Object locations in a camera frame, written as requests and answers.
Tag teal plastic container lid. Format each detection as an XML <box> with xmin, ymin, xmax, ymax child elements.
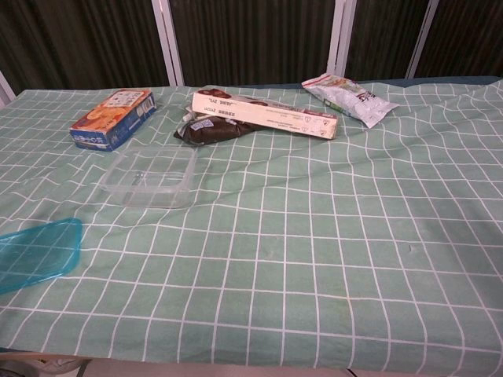
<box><xmin>0</xmin><ymin>217</ymin><xmax>83</xmax><ymax>296</ymax></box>

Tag clear plastic food container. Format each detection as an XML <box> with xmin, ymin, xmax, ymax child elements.
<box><xmin>95</xmin><ymin>148</ymin><xmax>198</xmax><ymax>209</ymax></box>

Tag green checked tablecloth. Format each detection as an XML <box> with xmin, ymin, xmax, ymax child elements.
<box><xmin>0</xmin><ymin>78</ymin><xmax>503</xmax><ymax>372</ymax></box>

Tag brown snack packet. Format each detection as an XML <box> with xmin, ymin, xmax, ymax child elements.
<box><xmin>173</xmin><ymin>116</ymin><xmax>256</xmax><ymax>147</ymax></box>

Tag long cream cookie box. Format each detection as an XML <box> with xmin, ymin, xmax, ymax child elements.
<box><xmin>191</xmin><ymin>88</ymin><xmax>339</xmax><ymax>141</ymax></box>

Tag white and green snack bag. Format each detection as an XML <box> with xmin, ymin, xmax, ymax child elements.
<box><xmin>301</xmin><ymin>73</ymin><xmax>400</xmax><ymax>129</ymax></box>

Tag dark folding screen white frames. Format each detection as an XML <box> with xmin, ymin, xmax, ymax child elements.
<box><xmin>0</xmin><ymin>0</ymin><xmax>503</xmax><ymax>99</ymax></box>

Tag orange and blue cracker box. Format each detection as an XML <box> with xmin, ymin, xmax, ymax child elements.
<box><xmin>69</xmin><ymin>88</ymin><xmax>157</xmax><ymax>152</ymax></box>

